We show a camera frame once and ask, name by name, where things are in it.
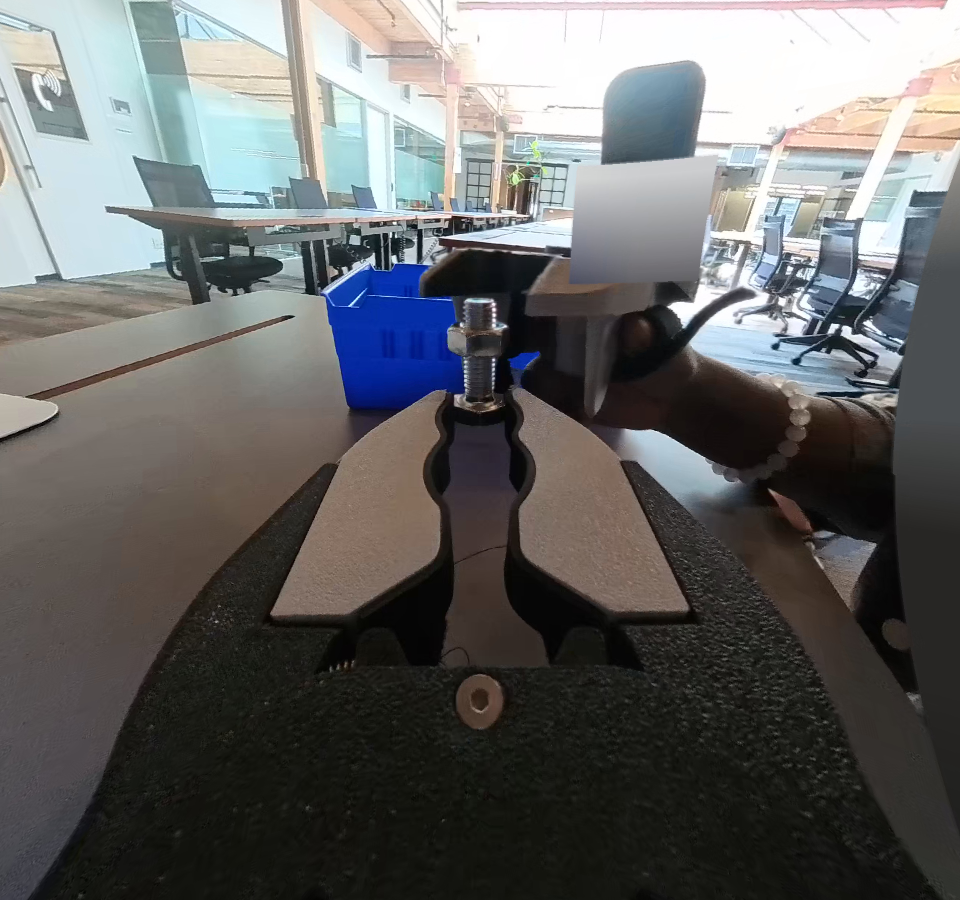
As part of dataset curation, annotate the green potted plant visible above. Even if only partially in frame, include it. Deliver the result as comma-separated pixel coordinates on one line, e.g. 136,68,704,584
506,138,552,192

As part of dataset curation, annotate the silver steel bolt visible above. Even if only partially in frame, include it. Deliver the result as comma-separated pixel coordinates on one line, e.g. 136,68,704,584
452,298,505,415

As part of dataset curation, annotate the person's right hand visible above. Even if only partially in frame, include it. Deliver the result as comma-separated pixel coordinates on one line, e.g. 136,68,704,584
598,312,777,460

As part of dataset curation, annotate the person's right forearm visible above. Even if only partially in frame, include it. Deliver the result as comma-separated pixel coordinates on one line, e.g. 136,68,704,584
738,382,899,541

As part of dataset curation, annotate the white bead bracelet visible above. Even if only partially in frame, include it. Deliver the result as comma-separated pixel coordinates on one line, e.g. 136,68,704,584
705,373,813,484

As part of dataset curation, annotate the white document stand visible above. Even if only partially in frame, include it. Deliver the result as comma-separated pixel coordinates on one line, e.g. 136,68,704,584
0,393,60,441

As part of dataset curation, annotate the long wooden desk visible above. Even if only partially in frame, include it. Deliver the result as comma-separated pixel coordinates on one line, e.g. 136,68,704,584
105,204,455,306

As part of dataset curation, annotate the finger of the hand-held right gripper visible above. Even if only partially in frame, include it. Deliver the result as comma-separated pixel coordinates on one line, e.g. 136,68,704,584
418,249,562,361

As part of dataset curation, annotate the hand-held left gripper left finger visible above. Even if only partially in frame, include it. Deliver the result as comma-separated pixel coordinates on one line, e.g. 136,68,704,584
268,390,457,627

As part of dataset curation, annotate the silver hex nut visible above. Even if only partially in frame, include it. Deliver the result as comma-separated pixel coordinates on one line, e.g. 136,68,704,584
447,321,511,358

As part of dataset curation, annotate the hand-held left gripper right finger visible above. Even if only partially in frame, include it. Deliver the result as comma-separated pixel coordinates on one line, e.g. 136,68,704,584
506,388,693,627

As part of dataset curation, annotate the phone symbol door sign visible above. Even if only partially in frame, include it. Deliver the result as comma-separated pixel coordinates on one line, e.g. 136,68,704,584
13,63,90,142

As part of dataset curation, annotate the blue plastic bin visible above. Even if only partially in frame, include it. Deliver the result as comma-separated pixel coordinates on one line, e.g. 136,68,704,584
324,262,541,411

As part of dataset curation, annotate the black office chair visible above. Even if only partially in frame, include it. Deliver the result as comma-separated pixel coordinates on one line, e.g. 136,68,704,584
738,213,796,331
772,217,901,379
288,178,369,274
133,156,285,297
847,191,948,391

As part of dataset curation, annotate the wooden support post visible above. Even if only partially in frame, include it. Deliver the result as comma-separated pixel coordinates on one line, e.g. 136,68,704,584
273,0,329,188

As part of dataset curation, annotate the dark desk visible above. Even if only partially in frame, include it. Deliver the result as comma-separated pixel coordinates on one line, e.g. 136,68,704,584
438,219,575,256

